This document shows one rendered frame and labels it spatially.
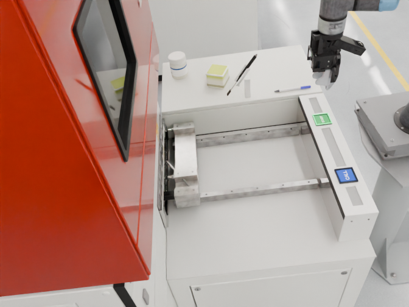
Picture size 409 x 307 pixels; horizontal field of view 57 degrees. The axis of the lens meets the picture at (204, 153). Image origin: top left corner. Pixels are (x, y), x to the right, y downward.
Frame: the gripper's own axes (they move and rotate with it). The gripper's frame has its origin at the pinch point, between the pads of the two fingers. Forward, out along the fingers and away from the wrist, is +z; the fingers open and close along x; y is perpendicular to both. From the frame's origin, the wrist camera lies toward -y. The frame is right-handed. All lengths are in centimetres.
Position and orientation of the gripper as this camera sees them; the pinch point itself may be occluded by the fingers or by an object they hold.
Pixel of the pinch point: (329, 86)
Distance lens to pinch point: 130.8
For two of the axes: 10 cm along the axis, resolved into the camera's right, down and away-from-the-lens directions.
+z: 1.1, 6.9, 7.2
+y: -9.9, 1.2, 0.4
